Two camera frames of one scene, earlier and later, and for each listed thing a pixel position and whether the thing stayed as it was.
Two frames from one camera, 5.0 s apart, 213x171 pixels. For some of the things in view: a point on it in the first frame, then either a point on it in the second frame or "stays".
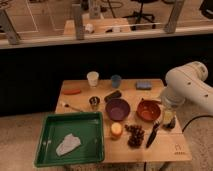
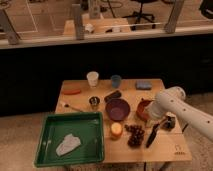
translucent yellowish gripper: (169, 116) to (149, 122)
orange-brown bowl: (148, 110) stays
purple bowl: (117, 109) stays
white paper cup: (92, 77) stays
